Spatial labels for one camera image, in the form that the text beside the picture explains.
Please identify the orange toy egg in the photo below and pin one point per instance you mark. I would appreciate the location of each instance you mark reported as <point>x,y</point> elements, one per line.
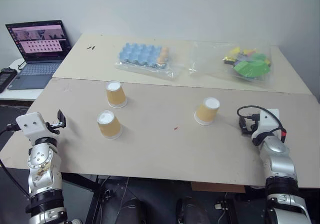
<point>165,51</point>

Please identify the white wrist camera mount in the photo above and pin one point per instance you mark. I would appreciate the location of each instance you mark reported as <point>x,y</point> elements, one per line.
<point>31,126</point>
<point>267,123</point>

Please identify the black handheld device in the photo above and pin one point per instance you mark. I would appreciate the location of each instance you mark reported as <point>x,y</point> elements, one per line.
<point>5,78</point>

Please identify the white side table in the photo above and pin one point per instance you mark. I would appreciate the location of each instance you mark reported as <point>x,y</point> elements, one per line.
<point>15,94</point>

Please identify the black table frame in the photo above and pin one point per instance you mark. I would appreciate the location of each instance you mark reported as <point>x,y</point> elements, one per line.
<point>96,199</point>

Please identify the orange upside-down paper cup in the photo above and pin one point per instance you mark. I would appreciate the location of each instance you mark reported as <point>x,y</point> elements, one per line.
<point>206,114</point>
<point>110,128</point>
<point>116,96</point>

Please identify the clear bag with toys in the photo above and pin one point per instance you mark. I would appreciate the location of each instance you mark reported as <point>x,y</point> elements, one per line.
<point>207,57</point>

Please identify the brown cardboard piece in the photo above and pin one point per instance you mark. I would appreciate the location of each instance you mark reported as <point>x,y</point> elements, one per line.
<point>217,187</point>

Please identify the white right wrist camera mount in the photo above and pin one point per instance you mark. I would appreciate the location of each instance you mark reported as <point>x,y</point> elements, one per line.
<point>267,123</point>

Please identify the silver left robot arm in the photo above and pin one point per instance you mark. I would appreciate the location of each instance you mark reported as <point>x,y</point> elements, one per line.
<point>43,174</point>

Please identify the grey open laptop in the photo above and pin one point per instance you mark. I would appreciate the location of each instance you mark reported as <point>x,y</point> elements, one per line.
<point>37,49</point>

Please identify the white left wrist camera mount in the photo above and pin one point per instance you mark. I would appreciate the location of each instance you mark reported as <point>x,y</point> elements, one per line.
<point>31,126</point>

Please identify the dark rounded shape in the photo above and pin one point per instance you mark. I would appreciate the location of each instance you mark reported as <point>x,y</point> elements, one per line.
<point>192,211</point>
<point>133,212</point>

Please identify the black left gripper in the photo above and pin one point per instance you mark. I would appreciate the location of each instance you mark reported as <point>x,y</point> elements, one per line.
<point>55,127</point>

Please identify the clear bag with egg tray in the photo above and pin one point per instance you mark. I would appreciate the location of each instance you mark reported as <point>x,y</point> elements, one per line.
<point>160,70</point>

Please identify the green toy pieces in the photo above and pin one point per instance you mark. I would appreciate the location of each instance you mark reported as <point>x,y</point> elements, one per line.
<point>251,68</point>

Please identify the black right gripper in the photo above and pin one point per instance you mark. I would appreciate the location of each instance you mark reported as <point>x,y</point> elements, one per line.
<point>252,124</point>

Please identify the blue egg tray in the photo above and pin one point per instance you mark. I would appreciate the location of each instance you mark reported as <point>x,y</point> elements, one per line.
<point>140,54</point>

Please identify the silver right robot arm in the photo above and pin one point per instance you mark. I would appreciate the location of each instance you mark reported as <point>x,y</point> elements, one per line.
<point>280,166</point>

